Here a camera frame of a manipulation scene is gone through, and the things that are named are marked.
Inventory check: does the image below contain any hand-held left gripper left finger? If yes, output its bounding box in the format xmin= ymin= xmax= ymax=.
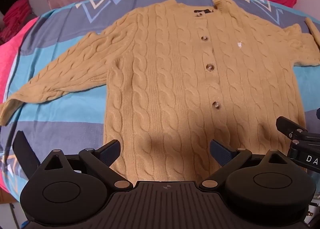
xmin=39 ymin=139 xmax=133 ymax=191

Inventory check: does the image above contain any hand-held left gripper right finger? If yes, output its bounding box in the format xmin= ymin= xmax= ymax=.
xmin=199 ymin=140 xmax=292 ymax=191

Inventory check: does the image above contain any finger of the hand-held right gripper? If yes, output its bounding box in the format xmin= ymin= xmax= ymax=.
xmin=276 ymin=116 xmax=308 ymax=141

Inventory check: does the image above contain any yellow cable-knit cardigan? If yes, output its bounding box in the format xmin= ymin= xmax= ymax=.
xmin=0 ymin=0 xmax=320 ymax=182

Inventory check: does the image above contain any pile of red clothes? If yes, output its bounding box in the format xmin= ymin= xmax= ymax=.
xmin=0 ymin=0 xmax=34 ymax=44

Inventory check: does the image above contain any striped blue bed sheet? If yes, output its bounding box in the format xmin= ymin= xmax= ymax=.
xmin=0 ymin=0 xmax=320 ymax=194

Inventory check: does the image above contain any pink bed sheet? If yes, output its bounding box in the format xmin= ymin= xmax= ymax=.
xmin=0 ymin=16 xmax=41 ymax=100

